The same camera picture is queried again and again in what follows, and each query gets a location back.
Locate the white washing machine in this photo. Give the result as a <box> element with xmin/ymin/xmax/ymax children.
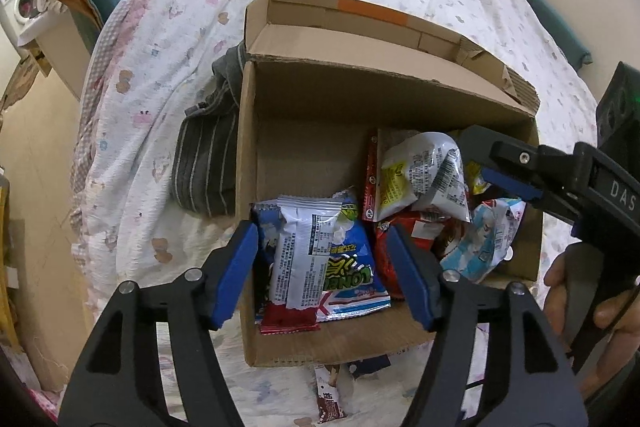
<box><xmin>1</xmin><ymin>0</ymin><xmax>40</xmax><ymax>35</ymax></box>

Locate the white red yellow snack bag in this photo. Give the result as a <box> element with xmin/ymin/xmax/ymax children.
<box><xmin>362</xmin><ymin>129</ymin><xmax>471</xmax><ymax>222</ymax></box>

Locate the white patterned bed quilt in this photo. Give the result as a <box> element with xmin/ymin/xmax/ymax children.
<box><xmin>58</xmin><ymin>0</ymin><xmax>597</xmax><ymax>426</ymax></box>

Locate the white storage bin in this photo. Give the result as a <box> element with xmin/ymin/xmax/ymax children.
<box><xmin>17</xmin><ymin>11</ymin><xmax>90</xmax><ymax>100</ymax></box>

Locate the dark striped garment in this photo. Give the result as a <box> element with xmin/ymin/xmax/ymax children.
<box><xmin>170</xmin><ymin>43</ymin><xmax>247</xmax><ymax>218</ymax></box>

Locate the light blue snack bag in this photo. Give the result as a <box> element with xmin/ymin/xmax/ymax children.
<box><xmin>440</xmin><ymin>198</ymin><xmax>526</xmax><ymax>283</ymax></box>

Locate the teal cushion by wall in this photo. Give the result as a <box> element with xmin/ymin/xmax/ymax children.
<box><xmin>527</xmin><ymin>0</ymin><xmax>593</xmax><ymax>72</ymax></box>

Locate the brown cardboard box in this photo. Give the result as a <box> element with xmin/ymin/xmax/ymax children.
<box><xmin>234</xmin><ymin>0</ymin><xmax>546</xmax><ymax>368</ymax></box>

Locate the dark blue white bar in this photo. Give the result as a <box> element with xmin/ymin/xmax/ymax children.
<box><xmin>347</xmin><ymin>355</ymin><xmax>392</xmax><ymax>379</ymax></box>

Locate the person's right hand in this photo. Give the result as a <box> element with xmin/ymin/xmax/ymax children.
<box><xmin>544</xmin><ymin>255</ymin><xmax>639</xmax><ymax>399</ymax></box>

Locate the white red wafer bar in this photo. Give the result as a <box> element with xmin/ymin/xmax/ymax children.
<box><xmin>259</xmin><ymin>196</ymin><xmax>342</xmax><ymax>335</ymax></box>

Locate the blue white gummy bag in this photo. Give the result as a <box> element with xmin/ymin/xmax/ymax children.
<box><xmin>252</xmin><ymin>188</ymin><xmax>390</xmax><ymax>325</ymax></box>

